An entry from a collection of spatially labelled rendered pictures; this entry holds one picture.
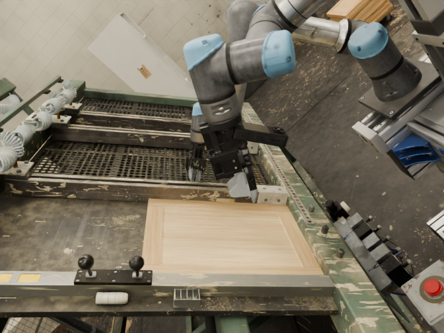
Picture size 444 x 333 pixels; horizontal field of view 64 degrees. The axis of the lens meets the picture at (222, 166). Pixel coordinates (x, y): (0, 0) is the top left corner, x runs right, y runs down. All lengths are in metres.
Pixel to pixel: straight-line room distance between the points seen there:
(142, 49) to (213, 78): 4.24
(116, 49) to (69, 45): 1.67
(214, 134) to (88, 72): 5.81
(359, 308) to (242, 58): 0.75
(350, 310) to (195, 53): 0.78
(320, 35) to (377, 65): 0.22
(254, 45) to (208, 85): 0.11
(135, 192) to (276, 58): 0.94
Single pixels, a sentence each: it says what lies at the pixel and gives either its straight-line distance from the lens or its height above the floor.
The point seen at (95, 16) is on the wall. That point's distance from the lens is 6.34.
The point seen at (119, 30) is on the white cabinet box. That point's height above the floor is 1.91.
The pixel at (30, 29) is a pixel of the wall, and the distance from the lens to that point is 6.59.
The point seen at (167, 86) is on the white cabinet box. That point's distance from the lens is 4.95.
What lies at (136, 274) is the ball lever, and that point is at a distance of 1.02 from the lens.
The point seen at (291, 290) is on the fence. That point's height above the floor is 1.00.
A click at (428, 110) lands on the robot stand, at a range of 1.38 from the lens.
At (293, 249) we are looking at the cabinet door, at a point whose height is 0.94.
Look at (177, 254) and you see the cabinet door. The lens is 1.17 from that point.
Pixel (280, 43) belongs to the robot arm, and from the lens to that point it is 0.63.
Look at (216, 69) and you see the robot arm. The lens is 0.65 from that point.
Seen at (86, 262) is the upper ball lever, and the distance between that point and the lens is 0.94.
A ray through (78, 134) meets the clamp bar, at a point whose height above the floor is 1.64.
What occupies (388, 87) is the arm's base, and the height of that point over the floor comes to 1.08.
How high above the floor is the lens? 1.76
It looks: 23 degrees down
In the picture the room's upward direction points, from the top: 48 degrees counter-clockwise
